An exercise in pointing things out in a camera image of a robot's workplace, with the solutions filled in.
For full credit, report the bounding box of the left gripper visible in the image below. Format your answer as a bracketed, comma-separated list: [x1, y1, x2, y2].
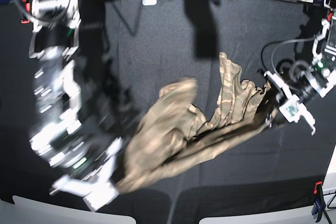
[264, 71, 316, 135]

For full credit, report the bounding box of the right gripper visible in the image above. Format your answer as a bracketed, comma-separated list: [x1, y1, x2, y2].
[49, 137, 123, 211]

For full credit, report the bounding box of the camouflage t-shirt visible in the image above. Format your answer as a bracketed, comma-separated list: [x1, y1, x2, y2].
[112, 52, 271, 194]

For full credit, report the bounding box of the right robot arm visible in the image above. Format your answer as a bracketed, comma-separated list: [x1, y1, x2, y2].
[14, 0, 123, 212]

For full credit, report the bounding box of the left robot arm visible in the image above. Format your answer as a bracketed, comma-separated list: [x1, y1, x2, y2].
[264, 0, 335, 134]

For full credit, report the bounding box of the red blue clamp front right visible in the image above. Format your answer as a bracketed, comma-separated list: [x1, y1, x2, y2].
[311, 181, 326, 223]

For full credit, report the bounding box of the black table cloth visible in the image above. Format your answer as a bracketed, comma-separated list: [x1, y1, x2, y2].
[1, 0, 335, 223]

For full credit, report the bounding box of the red clamp left rear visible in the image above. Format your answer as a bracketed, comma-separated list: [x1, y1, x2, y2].
[19, 0, 32, 24]

